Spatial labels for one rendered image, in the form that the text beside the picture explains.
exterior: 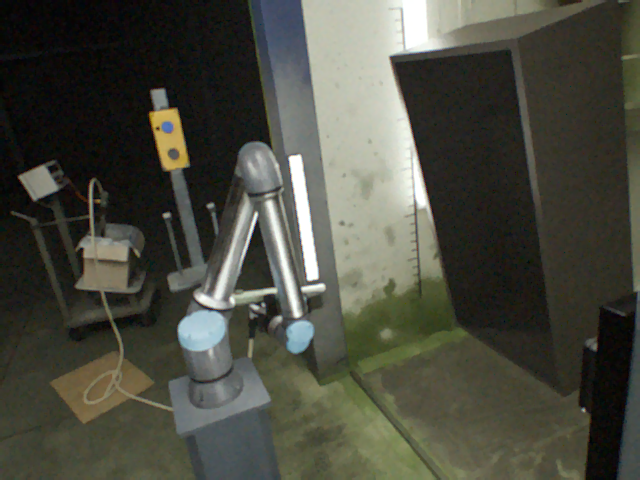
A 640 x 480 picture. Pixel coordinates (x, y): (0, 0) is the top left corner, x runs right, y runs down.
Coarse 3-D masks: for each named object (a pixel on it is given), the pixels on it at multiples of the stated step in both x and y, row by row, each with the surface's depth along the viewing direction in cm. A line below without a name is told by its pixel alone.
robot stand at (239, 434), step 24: (240, 360) 179; (192, 408) 156; (216, 408) 154; (240, 408) 152; (264, 408) 154; (192, 432) 146; (216, 432) 151; (240, 432) 154; (264, 432) 158; (192, 456) 153; (216, 456) 154; (240, 456) 157; (264, 456) 161
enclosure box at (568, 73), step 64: (448, 64) 177; (512, 64) 164; (576, 64) 123; (448, 128) 184; (512, 128) 177; (576, 128) 129; (448, 192) 193; (512, 192) 193; (576, 192) 136; (448, 256) 202; (512, 256) 212; (576, 256) 144; (512, 320) 204; (576, 320) 152; (576, 384) 162
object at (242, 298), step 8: (304, 288) 217; (312, 288) 219; (320, 288) 222; (232, 296) 196; (240, 296) 197; (248, 296) 199; (256, 296) 201; (240, 304) 198; (248, 304) 200; (256, 304) 203; (248, 320) 206; (256, 320) 205; (256, 328) 206; (248, 336) 207
